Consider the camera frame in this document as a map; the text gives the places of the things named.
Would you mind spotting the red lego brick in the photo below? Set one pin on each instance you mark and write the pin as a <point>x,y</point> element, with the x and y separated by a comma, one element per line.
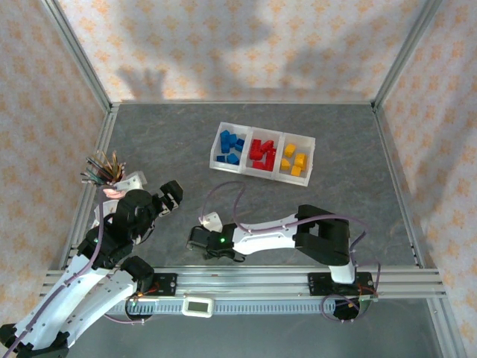
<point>270,166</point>
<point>256,146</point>
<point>267,145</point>
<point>259,164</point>
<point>273,154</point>

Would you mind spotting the yellow lego brick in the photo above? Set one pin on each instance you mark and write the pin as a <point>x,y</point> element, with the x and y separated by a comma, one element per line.
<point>296,171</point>
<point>290,150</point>
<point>285,164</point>
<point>302,159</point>

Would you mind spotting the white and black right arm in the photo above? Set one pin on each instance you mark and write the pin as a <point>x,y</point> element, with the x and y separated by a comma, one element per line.
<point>268,238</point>

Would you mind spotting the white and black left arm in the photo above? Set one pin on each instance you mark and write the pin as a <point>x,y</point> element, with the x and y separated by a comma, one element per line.
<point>74,294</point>

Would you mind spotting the white alarm clock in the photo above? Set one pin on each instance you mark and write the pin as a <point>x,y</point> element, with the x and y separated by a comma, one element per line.
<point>102,212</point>

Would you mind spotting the pink pencil cup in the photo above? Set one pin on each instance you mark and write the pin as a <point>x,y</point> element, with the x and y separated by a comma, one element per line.
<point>112,192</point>

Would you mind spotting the bunch of colored pencils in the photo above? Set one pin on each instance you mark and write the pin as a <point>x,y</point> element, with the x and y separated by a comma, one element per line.
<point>106,168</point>

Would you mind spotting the white digital timer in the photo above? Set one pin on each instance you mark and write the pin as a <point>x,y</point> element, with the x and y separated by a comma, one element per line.
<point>197,306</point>

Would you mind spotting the white plastic bin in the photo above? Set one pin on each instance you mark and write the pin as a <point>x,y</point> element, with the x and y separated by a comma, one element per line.
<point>277,138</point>
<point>309,143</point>
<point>244,132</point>

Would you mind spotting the small green circuit board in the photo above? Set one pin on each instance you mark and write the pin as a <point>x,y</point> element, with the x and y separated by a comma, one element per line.
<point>367,300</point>

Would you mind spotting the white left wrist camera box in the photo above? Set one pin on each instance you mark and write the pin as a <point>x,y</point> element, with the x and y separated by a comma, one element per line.
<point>130,182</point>

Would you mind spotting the wide aluminum mounting rail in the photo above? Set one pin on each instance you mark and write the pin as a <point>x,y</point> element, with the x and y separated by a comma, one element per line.
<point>242,279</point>

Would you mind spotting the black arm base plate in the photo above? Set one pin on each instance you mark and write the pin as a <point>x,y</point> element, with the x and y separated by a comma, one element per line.
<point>318,283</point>
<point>167,285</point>

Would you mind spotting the aluminum frame rail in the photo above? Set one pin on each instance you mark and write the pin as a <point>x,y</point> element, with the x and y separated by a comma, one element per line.
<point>104,134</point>
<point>445,332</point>
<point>398,186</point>

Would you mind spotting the aluminum frame corner post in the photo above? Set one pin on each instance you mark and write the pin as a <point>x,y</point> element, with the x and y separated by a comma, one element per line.
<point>80,59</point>
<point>406,52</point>

